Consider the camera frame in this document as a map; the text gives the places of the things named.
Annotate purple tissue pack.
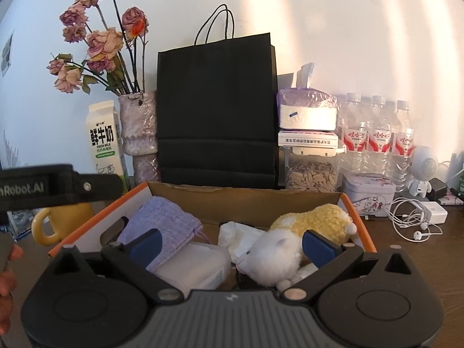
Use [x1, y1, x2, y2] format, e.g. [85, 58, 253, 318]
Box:
[276, 62, 341, 131]

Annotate white green milk carton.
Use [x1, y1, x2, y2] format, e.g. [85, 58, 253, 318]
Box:
[85, 101, 129, 193]

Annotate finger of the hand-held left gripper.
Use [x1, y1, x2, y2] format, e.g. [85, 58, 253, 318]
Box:
[72, 173, 124, 203]

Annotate white wired earphones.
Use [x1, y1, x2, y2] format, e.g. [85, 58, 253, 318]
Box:
[387, 197, 443, 242]

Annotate flat white red box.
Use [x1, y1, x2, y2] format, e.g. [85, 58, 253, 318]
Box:
[277, 128, 345, 153]

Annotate black paper bag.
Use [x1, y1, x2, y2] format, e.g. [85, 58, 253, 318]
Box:
[157, 4, 280, 190]

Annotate white plastic case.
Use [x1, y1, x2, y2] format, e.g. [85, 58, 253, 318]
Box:
[154, 241, 233, 292]

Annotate yellow mug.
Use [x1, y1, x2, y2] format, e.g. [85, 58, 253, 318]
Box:
[31, 203, 97, 245]

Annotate dried pink rose bouquet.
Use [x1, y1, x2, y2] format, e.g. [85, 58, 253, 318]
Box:
[46, 0, 150, 97]

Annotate purple textured vase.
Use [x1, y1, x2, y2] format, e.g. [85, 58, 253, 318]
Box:
[119, 90, 162, 185]

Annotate purple knit pouch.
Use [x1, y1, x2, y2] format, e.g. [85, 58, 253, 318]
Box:
[118, 196, 204, 272]

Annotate wall poster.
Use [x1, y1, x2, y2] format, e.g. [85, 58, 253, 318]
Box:
[0, 33, 16, 77]

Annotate person's left hand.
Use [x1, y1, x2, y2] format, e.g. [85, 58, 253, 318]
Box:
[0, 244, 23, 336]

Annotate orange cardboard box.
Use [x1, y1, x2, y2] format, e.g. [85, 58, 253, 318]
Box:
[48, 181, 378, 291]

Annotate white charger block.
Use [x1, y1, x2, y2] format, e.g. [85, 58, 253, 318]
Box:
[423, 202, 448, 225]

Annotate black power adapter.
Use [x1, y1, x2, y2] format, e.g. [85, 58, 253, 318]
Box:
[429, 178, 449, 201]

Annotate white robot shaped speaker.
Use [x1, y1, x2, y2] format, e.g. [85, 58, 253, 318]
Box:
[408, 146, 440, 200]

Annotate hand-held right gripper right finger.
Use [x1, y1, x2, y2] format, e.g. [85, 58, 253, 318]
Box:
[281, 229, 417, 303]

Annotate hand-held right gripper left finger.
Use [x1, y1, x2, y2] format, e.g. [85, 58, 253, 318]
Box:
[51, 228, 182, 303]

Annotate clear jar of seeds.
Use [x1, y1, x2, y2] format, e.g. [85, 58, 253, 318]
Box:
[283, 148, 339, 193]

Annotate yellow white plush toy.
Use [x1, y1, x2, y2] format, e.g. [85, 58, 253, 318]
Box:
[235, 204, 358, 287]

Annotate white printed tin box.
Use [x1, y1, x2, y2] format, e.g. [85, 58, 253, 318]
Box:
[341, 172, 397, 219]

